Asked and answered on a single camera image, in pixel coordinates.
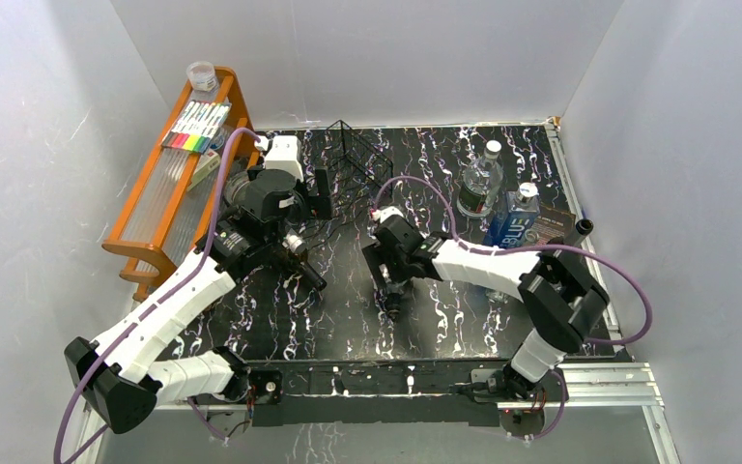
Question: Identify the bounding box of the round clear bottle black label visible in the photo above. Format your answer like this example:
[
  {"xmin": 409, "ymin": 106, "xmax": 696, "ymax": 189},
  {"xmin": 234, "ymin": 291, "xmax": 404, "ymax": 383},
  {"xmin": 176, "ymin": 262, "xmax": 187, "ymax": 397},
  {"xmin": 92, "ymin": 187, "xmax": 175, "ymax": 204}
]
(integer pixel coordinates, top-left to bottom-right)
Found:
[{"xmin": 223, "ymin": 169, "xmax": 307, "ymax": 255}]

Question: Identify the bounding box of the square clear bottle black cap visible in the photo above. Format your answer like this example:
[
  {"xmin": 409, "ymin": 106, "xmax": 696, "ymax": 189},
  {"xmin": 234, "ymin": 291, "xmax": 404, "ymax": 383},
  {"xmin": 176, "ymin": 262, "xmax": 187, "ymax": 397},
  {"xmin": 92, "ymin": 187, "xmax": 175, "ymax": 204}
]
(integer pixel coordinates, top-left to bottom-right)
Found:
[{"xmin": 380, "ymin": 282, "xmax": 407, "ymax": 322}]

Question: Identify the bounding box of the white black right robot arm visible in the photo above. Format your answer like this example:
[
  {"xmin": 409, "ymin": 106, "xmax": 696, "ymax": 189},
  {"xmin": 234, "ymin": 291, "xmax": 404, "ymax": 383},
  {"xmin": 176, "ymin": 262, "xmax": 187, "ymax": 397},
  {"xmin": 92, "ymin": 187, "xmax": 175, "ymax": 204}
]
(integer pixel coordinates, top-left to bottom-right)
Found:
[{"xmin": 362, "ymin": 207, "xmax": 610, "ymax": 403}]

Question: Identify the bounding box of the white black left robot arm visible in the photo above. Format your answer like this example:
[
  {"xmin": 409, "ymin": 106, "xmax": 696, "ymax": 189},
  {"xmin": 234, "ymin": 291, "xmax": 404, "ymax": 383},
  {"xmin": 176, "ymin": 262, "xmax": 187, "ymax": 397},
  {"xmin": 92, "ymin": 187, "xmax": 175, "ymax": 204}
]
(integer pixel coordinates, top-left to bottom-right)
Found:
[{"xmin": 64, "ymin": 168, "xmax": 332, "ymax": 434}]

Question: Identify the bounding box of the clear bottle white cap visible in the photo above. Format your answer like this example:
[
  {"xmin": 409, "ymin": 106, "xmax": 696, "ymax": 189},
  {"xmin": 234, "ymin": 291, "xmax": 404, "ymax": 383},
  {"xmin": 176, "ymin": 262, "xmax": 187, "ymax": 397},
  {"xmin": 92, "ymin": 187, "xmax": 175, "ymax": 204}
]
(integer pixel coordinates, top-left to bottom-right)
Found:
[{"xmin": 457, "ymin": 140, "xmax": 504, "ymax": 218}]

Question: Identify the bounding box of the blue glass bottle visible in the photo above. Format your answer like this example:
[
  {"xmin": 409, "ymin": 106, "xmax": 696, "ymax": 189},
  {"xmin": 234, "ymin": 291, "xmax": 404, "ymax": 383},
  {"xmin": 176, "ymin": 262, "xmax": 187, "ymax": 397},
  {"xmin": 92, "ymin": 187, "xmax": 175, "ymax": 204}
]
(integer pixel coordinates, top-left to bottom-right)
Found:
[{"xmin": 482, "ymin": 182, "xmax": 540, "ymax": 248}]

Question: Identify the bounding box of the olive green wine bottle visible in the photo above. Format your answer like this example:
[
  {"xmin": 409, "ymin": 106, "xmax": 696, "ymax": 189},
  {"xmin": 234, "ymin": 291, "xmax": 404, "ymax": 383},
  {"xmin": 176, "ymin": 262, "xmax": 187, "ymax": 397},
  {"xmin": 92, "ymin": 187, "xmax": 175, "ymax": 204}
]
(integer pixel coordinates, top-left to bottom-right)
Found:
[{"xmin": 548, "ymin": 218, "xmax": 594, "ymax": 258}]

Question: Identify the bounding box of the small white box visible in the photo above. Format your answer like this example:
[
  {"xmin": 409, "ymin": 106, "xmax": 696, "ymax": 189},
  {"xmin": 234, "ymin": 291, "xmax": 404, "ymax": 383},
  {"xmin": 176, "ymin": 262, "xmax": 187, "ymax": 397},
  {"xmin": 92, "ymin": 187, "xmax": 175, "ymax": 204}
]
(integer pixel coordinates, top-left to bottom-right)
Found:
[{"xmin": 186, "ymin": 149, "xmax": 221, "ymax": 191}]

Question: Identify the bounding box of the orange wooden shelf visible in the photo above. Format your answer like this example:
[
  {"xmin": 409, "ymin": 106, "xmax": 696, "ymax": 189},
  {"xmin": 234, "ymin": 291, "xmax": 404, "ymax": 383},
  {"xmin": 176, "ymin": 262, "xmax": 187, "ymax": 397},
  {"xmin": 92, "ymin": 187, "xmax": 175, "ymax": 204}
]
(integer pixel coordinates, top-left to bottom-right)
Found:
[{"xmin": 101, "ymin": 66, "xmax": 262, "ymax": 303}]

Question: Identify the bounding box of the pack of coloured markers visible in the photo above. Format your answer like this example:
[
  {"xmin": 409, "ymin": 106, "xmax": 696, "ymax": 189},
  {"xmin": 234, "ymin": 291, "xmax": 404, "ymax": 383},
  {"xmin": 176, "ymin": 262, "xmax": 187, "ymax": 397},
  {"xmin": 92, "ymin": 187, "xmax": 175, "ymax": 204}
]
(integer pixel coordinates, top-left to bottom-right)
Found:
[{"xmin": 160, "ymin": 100, "xmax": 231, "ymax": 153}]

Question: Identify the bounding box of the brown booklet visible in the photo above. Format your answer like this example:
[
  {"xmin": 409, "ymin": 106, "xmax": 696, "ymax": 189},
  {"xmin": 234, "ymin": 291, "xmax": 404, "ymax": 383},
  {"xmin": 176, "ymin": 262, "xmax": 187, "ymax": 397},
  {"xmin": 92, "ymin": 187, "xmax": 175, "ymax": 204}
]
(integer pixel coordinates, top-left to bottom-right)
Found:
[{"xmin": 531, "ymin": 206, "xmax": 581, "ymax": 247}]

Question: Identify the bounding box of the clear plastic cup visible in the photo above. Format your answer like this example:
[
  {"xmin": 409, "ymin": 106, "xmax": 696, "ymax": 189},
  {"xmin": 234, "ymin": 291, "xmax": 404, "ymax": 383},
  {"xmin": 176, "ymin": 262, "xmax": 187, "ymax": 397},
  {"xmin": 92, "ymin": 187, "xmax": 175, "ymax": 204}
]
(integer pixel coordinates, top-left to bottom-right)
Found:
[{"xmin": 185, "ymin": 61, "xmax": 219, "ymax": 92}]

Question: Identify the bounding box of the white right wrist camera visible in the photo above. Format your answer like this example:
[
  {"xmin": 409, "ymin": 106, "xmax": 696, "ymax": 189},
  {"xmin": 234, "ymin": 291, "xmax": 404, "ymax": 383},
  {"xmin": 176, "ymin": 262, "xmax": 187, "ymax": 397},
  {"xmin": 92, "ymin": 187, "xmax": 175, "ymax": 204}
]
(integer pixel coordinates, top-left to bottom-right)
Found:
[{"xmin": 370, "ymin": 205, "xmax": 404, "ymax": 224}]

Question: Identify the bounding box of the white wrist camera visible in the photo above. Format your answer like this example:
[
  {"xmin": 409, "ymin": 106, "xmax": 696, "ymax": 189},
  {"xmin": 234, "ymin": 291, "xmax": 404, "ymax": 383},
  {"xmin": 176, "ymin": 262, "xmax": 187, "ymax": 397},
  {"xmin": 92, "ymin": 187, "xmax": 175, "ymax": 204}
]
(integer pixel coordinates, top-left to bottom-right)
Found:
[
  {"xmin": 254, "ymin": 135, "xmax": 304, "ymax": 182},
  {"xmin": 370, "ymin": 205, "xmax": 404, "ymax": 224}
]

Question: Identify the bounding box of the black wire wine rack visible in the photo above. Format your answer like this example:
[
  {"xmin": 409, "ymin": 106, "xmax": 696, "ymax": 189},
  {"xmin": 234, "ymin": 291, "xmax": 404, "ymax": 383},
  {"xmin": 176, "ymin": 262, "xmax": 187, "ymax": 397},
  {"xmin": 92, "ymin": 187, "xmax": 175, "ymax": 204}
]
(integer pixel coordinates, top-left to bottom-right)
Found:
[{"xmin": 270, "ymin": 120, "xmax": 393, "ymax": 250}]

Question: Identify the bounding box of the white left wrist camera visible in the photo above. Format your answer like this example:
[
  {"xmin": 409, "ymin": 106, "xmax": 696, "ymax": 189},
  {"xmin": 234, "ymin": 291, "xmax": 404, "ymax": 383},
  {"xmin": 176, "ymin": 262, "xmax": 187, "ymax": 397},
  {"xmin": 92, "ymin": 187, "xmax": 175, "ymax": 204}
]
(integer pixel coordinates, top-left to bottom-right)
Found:
[{"xmin": 254, "ymin": 135, "xmax": 304, "ymax": 182}]

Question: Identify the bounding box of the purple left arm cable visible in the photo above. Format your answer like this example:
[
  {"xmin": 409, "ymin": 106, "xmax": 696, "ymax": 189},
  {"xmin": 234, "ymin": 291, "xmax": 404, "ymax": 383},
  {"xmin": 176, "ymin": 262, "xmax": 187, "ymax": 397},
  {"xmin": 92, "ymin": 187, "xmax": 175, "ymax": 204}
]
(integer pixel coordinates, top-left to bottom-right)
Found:
[{"xmin": 52, "ymin": 127, "xmax": 270, "ymax": 464}]

